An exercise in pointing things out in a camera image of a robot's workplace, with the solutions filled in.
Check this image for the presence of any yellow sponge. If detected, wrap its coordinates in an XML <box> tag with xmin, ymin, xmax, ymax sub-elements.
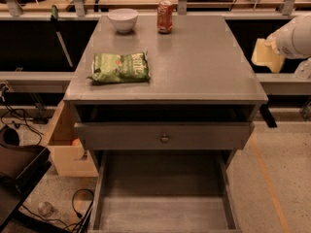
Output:
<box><xmin>251</xmin><ymin>38</ymin><xmax>285</xmax><ymax>73</ymax></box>

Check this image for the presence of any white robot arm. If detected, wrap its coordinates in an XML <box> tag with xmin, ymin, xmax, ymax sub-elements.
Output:
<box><xmin>263</xmin><ymin>14</ymin><xmax>311</xmax><ymax>59</ymax></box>

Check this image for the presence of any round brass drawer knob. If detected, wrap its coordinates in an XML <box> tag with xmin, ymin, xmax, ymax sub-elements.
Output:
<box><xmin>160</xmin><ymin>134</ymin><xmax>170</xmax><ymax>144</ymax></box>

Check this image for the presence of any grey top drawer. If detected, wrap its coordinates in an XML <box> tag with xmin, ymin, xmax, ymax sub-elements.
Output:
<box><xmin>75</xmin><ymin>119</ymin><xmax>254</xmax><ymax>150</ymax></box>

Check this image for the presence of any grey open middle drawer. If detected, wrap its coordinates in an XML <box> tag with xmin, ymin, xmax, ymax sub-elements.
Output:
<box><xmin>87</xmin><ymin>151</ymin><xmax>242</xmax><ymax>233</ymax></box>

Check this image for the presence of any grey wooden cabinet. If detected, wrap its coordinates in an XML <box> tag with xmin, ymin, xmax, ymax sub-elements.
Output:
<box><xmin>64</xmin><ymin>16</ymin><xmax>267</xmax><ymax>163</ymax></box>

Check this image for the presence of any orange soda can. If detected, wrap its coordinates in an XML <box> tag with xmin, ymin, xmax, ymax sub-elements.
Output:
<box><xmin>157</xmin><ymin>0</ymin><xmax>173</xmax><ymax>33</ymax></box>

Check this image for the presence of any white ceramic bowl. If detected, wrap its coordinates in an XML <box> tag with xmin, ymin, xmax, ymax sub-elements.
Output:
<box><xmin>108</xmin><ymin>9</ymin><xmax>138</xmax><ymax>33</ymax></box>

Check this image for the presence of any green chips bag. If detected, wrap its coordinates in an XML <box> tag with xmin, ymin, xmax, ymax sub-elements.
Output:
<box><xmin>89</xmin><ymin>52</ymin><xmax>150</xmax><ymax>83</ymax></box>

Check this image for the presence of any orange ball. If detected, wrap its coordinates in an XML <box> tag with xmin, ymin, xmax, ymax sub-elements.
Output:
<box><xmin>71</xmin><ymin>139</ymin><xmax>81</xmax><ymax>146</ymax></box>

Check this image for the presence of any light wooden box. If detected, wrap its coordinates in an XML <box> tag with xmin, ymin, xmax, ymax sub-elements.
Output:
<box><xmin>43</xmin><ymin>101</ymin><xmax>98</xmax><ymax>177</ymax></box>

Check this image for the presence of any black tray bin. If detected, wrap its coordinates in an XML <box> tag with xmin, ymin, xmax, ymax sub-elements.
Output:
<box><xmin>0</xmin><ymin>145</ymin><xmax>52</xmax><ymax>192</ymax></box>

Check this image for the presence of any black floor cable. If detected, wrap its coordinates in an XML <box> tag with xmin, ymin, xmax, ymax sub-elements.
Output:
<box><xmin>18</xmin><ymin>187</ymin><xmax>95</xmax><ymax>233</ymax></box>

